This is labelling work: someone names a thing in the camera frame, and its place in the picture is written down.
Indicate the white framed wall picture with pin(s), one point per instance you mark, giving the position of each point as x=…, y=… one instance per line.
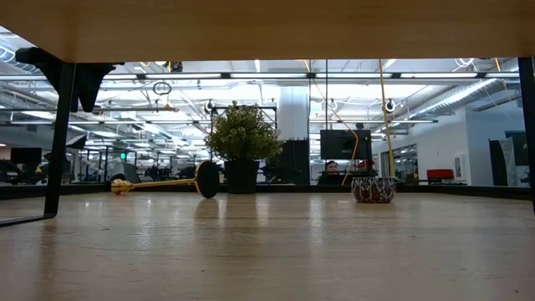
x=458, y=167

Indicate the black round camera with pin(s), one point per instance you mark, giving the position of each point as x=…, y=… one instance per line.
x=390, y=105
x=209, y=106

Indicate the wooden shelf riser black legs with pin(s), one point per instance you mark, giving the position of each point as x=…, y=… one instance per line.
x=267, y=29

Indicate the red box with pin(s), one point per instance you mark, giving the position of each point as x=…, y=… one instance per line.
x=440, y=174

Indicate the person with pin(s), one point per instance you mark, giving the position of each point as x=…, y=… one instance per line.
x=332, y=166

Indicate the black monitor screen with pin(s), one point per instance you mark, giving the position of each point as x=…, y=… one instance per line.
x=342, y=144

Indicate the red patterned candle tin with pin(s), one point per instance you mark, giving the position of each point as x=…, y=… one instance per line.
x=373, y=190

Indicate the dark standing panel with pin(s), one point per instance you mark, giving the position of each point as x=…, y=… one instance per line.
x=497, y=163

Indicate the small black monitor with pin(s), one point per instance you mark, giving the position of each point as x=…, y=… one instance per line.
x=25, y=155

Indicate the very long gold candlestick holder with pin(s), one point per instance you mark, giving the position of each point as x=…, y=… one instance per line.
x=207, y=180

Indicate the green potted plant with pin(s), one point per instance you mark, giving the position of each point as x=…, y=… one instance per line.
x=242, y=134

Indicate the black cabinet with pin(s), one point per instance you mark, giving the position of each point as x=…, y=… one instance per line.
x=299, y=163

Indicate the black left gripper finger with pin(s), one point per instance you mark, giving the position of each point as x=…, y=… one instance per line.
x=48, y=69
x=90, y=83

